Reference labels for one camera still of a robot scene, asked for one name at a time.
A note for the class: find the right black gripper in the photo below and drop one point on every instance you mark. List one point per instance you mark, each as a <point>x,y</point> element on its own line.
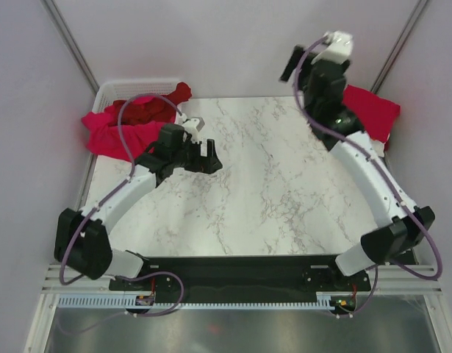
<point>299,52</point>

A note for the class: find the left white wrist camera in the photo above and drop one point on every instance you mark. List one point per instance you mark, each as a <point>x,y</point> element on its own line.
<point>193,126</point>

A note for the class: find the wall aluminium rail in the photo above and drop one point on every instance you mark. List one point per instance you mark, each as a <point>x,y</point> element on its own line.
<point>414,17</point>
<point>69,40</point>

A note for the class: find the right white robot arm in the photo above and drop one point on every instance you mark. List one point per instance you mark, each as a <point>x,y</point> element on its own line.
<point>401,224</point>

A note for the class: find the pink magenta t shirt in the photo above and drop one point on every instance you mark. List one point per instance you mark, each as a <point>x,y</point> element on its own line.
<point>106,139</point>

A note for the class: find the white slotted cable duct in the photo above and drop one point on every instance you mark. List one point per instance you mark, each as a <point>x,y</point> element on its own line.
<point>131,301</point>

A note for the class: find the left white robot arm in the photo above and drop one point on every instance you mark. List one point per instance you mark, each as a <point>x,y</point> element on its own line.
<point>82,240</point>

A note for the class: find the right wall aluminium rail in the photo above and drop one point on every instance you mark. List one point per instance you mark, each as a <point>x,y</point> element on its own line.
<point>414,17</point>

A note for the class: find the aluminium frame extrusion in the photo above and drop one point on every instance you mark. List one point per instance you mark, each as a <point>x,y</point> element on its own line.
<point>392,281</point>

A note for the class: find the white plastic laundry basket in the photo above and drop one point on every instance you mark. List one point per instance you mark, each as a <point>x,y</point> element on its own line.
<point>126,88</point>

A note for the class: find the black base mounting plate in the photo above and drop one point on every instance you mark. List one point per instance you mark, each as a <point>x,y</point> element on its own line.
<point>242,278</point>

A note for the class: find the dark red t shirt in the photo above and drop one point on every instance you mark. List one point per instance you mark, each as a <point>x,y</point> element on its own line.
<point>149,109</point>

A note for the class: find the crimson red t shirt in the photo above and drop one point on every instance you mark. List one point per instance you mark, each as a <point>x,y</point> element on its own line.
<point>377,115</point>

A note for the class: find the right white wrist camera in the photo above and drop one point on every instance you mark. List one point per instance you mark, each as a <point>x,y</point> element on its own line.
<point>339,46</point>

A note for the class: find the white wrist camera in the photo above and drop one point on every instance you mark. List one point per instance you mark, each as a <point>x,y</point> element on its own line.
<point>339,46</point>
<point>193,126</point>

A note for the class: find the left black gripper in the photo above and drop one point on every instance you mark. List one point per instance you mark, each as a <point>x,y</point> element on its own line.
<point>202,165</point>

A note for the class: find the folded white t shirt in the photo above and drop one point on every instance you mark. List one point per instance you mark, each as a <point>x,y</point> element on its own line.
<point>378,147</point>

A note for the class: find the left wall aluminium rail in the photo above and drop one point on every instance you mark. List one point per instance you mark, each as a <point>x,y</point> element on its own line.
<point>69,40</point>

